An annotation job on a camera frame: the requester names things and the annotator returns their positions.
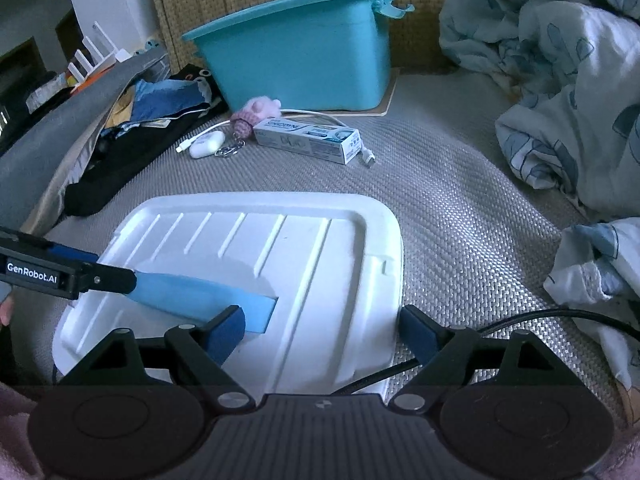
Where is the orange box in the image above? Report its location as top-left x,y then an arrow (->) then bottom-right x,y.
70,67 -> 118,93

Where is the blue floral quilt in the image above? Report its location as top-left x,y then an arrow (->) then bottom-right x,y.
439,0 -> 640,391

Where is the toothpaste box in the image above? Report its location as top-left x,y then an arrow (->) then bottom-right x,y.
252,119 -> 362,165

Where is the blue cloth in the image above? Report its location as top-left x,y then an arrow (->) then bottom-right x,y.
132,79 -> 211,121

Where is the white earbud case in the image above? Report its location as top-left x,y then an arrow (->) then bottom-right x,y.
190,130 -> 226,158

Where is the teal plastic storage bin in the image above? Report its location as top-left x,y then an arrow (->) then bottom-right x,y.
181,0 -> 415,112

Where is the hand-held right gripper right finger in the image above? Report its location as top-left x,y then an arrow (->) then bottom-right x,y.
389,304 -> 586,415

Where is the white router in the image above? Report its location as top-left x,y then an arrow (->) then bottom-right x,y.
67,21 -> 132,81

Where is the grey woven bed mat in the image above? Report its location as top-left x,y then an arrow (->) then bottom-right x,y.
45,72 -> 626,411

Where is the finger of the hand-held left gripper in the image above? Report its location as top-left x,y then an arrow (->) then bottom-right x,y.
30,237 -> 100,263
77,263 -> 137,297

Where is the pink knitted keychain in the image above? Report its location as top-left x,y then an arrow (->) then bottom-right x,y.
216,96 -> 283,158

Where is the white lid with blue handle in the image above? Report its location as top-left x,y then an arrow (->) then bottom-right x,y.
51,191 -> 405,401

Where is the white charging cable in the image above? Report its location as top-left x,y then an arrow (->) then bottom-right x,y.
176,109 -> 378,166

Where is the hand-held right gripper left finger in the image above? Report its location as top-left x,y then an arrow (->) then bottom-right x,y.
55,305 -> 253,415

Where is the yellow cloth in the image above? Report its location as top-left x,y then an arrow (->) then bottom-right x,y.
107,100 -> 138,126

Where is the black garment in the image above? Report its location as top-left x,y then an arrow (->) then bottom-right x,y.
64,64 -> 231,217

